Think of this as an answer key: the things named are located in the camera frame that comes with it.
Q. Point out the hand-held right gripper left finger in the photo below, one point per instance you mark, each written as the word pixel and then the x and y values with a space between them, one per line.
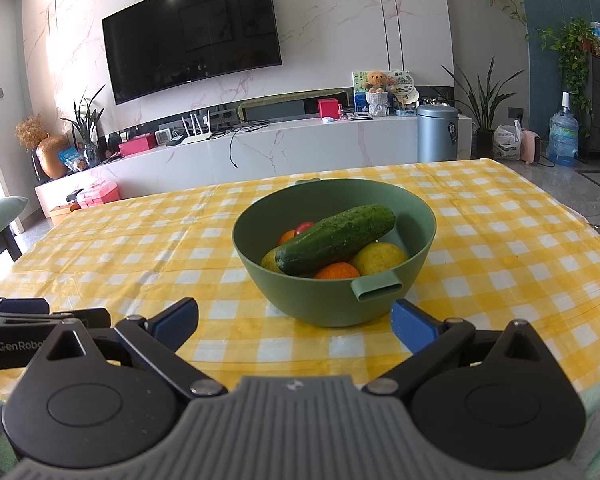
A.
pixel 172 320

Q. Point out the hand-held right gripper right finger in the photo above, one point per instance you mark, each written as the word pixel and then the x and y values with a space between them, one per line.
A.
pixel 415 327

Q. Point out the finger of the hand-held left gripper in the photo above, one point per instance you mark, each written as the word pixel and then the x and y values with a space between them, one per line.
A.
pixel 97 319
pixel 22 306

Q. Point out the yellow lemon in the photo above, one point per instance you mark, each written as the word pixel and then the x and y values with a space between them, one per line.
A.
pixel 380 257

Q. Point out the green colander bowl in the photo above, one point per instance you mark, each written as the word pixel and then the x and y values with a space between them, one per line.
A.
pixel 330 305

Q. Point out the yellow-green pear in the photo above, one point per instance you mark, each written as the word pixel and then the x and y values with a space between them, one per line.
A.
pixel 269 261

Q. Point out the green cucumber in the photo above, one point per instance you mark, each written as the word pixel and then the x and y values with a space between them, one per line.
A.
pixel 335 237

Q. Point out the red cherry tomato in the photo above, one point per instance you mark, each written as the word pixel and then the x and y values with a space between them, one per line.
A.
pixel 304 227

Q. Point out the green upholstered chair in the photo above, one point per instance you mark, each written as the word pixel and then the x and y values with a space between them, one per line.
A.
pixel 0 220

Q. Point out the orange cardboard box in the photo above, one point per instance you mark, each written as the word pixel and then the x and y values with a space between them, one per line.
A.
pixel 64 212

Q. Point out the pink storage case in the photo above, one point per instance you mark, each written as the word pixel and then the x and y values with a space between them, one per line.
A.
pixel 98 194

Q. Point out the yellow checked tablecloth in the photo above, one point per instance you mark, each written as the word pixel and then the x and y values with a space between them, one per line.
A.
pixel 480 220

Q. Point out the brown vase with dried flowers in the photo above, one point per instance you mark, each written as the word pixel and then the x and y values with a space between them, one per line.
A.
pixel 50 157

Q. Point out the blue snack bag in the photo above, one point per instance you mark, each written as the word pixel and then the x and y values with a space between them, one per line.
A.
pixel 72 158

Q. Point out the flat pink box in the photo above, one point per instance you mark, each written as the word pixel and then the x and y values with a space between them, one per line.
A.
pixel 137 146

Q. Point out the small white desk clock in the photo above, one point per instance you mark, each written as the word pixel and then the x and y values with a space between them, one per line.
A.
pixel 162 137

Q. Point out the white router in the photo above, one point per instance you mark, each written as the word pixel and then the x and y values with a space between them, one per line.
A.
pixel 196 135

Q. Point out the leafy plant in glass vase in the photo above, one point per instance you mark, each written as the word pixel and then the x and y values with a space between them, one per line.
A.
pixel 87 125

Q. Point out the blue-grey trash can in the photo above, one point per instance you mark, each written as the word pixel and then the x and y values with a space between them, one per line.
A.
pixel 437 135

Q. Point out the teal striped fuzzy cloth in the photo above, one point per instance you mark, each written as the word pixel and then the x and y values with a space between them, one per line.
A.
pixel 597 410

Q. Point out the white plastic bag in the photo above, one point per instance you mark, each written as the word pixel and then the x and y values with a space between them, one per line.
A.
pixel 506 142

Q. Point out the white marble television console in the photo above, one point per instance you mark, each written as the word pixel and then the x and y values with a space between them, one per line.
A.
pixel 305 150

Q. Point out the pink heater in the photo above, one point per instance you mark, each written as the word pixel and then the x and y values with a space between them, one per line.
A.
pixel 530 147

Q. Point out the tall-leaf plant in black pot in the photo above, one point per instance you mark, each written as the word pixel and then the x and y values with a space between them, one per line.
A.
pixel 482 105

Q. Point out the grey soundbar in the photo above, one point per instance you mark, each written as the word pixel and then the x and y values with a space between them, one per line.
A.
pixel 275 111

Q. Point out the red box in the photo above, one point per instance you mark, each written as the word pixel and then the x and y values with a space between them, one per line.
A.
pixel 328 109

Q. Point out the teddy bear bouquet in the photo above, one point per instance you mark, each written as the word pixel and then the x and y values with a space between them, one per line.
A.
pixel 377 92

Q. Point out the round paper fan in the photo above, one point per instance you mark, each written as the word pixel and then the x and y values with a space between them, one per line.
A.
pixel 405 87

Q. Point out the blue water jug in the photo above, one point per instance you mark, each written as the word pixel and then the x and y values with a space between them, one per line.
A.
pixel 562 135

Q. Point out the trailing pothos plant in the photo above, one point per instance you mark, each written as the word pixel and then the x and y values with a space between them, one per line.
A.
pixel 572 50

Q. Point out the black wall socket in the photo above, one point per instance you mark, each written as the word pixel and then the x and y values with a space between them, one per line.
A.
pixel 515 112

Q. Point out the black wall television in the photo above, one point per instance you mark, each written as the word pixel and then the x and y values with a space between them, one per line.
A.
pixel 190 35

